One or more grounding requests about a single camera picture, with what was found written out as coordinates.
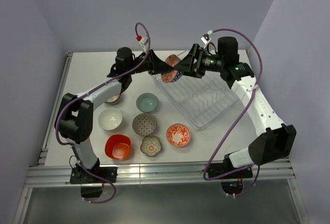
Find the flower shaped patterned dish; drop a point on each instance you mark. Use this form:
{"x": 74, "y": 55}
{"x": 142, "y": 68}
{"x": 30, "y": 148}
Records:
{"x": 150, "y": 146}

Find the orange floral patterned bowl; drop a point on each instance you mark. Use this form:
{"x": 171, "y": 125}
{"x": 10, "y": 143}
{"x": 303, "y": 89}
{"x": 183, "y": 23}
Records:
{"x": 178, "y": 135}

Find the aluminium frame rail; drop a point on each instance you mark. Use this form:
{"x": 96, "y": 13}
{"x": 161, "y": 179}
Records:
{"x": 140, "y": 174}

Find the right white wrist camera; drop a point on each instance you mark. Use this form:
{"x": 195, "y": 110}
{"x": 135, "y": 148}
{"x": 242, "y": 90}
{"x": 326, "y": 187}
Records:
{"x": 206, "y": 38}

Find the plain white bowl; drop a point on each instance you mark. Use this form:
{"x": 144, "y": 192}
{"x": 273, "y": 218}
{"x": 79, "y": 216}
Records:
{"x": 110, "y": 119}

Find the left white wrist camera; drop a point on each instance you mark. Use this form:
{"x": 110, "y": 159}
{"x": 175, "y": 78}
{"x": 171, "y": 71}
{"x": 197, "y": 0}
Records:
{"x": 144, "y": 42}

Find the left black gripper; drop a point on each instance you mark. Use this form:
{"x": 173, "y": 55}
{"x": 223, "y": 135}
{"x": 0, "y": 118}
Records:
{"x": 155, "y": 65}

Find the pale green ribbed bowl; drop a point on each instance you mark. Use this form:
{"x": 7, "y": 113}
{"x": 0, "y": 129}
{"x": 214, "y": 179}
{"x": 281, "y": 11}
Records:
{"x": 147, "y": 102}

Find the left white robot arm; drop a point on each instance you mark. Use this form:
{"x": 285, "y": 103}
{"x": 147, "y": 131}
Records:
{"x": 74, "y": 121}

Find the brown geometric patterned bowl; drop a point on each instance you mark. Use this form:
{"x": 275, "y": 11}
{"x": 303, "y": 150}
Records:
{"x": 144, "y": 124}

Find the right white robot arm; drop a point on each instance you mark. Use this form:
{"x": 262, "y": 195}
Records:
{"x": 274, "y": 138}

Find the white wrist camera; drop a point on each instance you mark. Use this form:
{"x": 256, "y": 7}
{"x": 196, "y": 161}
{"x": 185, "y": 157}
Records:
{"x": 144, "y": 42}
{"x": 206, "y": 38}

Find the brown glazed bowl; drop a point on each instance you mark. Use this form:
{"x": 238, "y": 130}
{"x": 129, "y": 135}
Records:
{"x": 113, "y": 99}

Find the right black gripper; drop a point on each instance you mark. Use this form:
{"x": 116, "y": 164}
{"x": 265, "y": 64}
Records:
{"x": 187, "y": 63}

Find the red blue patterned bowl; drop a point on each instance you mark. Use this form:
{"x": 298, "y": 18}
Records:
{"x": 174, "y": 75}

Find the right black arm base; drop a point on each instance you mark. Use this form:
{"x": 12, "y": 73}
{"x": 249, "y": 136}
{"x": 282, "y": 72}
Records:
{"x": 231, "y": 180}

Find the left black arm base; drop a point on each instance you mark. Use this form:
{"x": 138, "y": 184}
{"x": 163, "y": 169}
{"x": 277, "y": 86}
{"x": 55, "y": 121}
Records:
{"x": 91, "y": 187}

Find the orange plastic square bowl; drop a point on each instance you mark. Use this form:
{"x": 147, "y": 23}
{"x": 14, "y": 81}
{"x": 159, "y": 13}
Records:
{"x": 118, "y": 147}

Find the white wire dish rack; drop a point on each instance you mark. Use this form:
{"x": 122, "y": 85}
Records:
{"x": 200, "y": 101}

